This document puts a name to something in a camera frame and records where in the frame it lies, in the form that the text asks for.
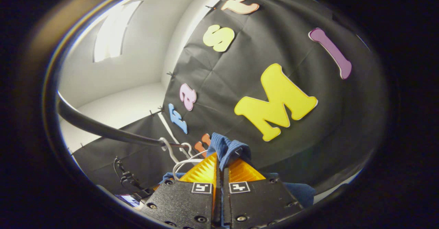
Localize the white printed board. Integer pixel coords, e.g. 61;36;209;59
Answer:
116;194;142;208

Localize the black backdrop cloth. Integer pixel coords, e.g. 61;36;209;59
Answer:
67;0;388;202

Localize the white hanger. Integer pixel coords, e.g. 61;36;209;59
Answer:
159;137;208;181
180;142;194;159

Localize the black clothes rack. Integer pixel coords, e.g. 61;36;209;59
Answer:
56;97;190;150

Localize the ceiling light panel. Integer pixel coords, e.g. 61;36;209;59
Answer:
93;0;143;63

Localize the blue shirt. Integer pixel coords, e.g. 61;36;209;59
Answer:
159;132;317;209

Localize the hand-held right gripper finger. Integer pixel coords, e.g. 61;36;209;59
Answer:
139;153;220;229
221;157;305;229

